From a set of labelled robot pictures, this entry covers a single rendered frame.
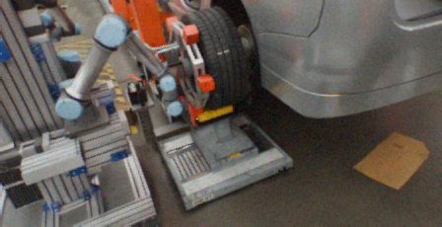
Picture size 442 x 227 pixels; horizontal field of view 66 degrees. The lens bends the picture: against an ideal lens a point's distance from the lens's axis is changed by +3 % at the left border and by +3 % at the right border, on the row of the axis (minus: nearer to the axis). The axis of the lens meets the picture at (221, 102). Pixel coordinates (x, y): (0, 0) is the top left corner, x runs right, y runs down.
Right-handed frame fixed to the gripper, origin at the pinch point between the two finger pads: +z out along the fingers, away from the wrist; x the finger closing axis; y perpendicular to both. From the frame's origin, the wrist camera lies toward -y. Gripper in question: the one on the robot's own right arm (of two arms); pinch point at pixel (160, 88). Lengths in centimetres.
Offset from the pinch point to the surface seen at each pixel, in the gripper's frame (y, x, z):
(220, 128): -51, -38, 12
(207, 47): 20.8, -30.4, -10.0
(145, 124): -65, 9, 76
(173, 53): 19.6, -11.8, -1.5
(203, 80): 5.5, -22.5, -17.6
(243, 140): -61, -50, 2
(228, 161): -68, -34, -5
